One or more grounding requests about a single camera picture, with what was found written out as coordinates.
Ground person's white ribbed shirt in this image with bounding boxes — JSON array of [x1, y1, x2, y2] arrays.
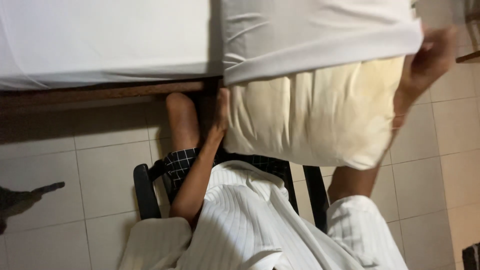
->
[[118, 160, 409, 270]]

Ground brown wooden bed frame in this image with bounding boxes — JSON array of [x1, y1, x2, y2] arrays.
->
[[0, 77, 224, 113]]

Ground person's left hand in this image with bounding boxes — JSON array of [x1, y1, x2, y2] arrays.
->
[[203, 88, 230, 146]]

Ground black chair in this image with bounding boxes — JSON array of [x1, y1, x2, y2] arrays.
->
[[133, 159, 331, 234]]

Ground person's right hand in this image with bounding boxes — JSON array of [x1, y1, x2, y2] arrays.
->
[[394, 25, 459, 115]]

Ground person's black checked shorts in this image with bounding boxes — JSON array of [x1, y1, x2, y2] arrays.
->
[[163, 147, 290, 192]]

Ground brown wooden furniture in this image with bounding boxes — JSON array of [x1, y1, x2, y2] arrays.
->
[[455, 0, 480, 64]]

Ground person's bare leg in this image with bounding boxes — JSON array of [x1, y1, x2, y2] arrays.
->
[[166, 92, 202, 151]]

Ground cream pillow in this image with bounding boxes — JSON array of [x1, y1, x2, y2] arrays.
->
[[223, 56, 406, 171]]

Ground white pillowcase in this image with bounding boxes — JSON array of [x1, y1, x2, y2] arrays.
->
[[220, 0, 424, 86]]

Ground mattress with white sheet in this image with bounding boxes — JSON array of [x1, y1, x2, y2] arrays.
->
[[0, 0, 225, 91]]

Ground dark woven object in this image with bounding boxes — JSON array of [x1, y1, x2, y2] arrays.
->
[[462, 243, 480, 270]]

